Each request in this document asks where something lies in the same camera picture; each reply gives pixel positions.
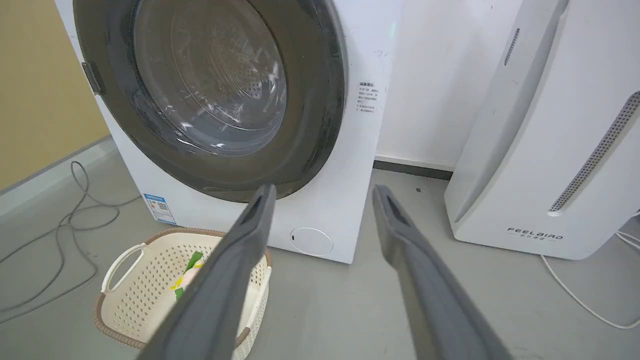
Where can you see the blue energy label sticker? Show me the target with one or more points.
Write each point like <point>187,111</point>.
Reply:
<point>160,208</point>

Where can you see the white front-load washing machine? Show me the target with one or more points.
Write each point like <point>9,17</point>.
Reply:
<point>345,165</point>

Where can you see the dark round washing machine door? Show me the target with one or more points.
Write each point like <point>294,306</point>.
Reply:
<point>210,95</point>

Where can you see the cream perforated laundry basket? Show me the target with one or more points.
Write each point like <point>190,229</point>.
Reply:
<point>145,285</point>

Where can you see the white Feelaird air purifier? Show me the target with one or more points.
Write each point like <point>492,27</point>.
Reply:
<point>550,125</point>

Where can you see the green and yellow toy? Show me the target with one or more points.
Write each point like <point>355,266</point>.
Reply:
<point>186,277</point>

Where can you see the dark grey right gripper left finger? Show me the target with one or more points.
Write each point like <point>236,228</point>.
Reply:
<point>215,295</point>

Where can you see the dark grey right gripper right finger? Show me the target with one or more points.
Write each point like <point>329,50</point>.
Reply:
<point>435,300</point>

